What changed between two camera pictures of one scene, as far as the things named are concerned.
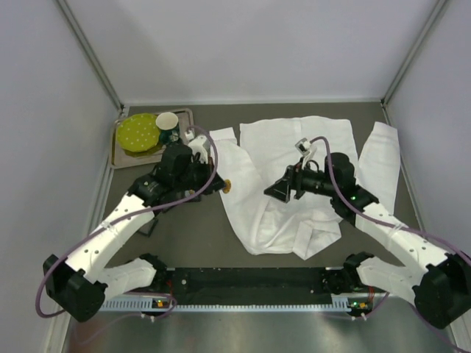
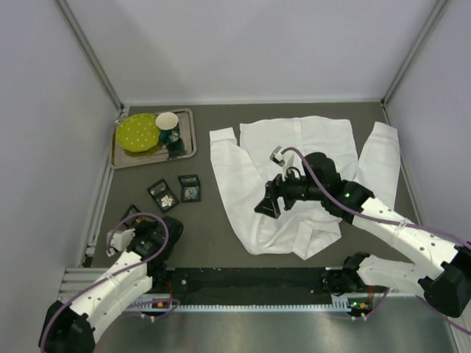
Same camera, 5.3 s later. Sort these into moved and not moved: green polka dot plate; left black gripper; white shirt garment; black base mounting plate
Moved: left black gripper
Not moved: green polka dot plate; black base mounting plate; white shirt garment
